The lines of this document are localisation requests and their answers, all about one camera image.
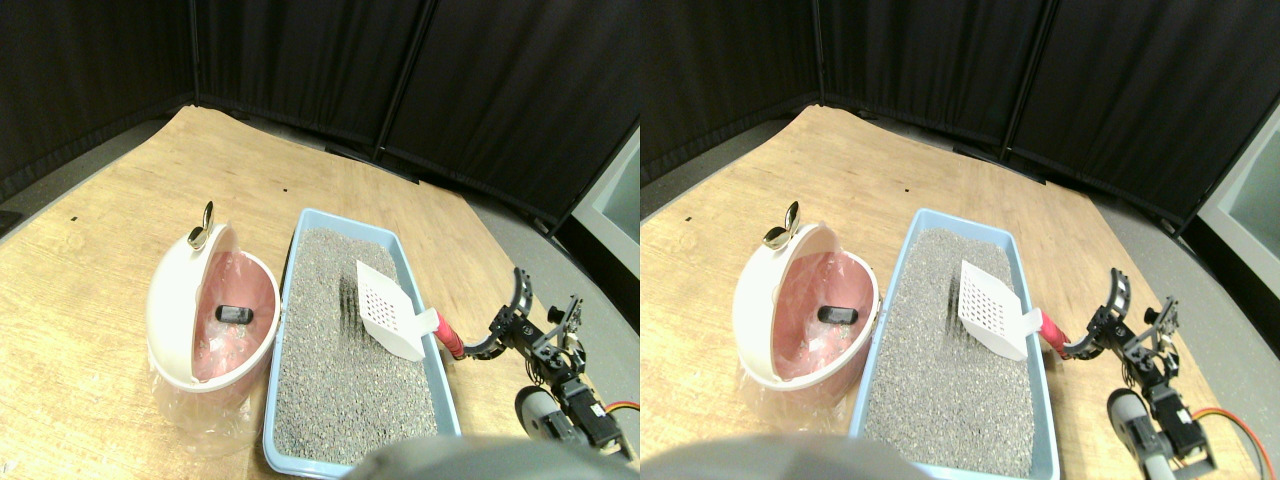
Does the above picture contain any black bracket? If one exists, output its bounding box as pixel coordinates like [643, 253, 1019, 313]
[543, 293, 585, 351]
[1142, 294, 1182, 351]

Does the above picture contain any white bin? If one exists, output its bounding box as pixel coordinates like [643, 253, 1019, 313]
[732, 200, 882, 406]
[145, 200, 284, 443]

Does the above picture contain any white shelf unit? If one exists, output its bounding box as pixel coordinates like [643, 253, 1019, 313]
[1194, 95, 1280, 268]
[568, 125, 640, 278]

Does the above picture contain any white scoop with red handle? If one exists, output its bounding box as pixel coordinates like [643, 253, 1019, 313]
[355, 260, 469, 363]
[957, 260, 1071, 363]

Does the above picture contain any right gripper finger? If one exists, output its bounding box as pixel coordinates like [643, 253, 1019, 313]
[1062, 328, 1111, 359]
[1097, 267, 1135, 332]
[500, 267, 537, 332]
[462, 328, 514, 361]

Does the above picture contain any blue litter tray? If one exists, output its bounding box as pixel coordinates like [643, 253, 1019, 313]
[262, 207, 463, 479]
[848, 207, 1061, 479]

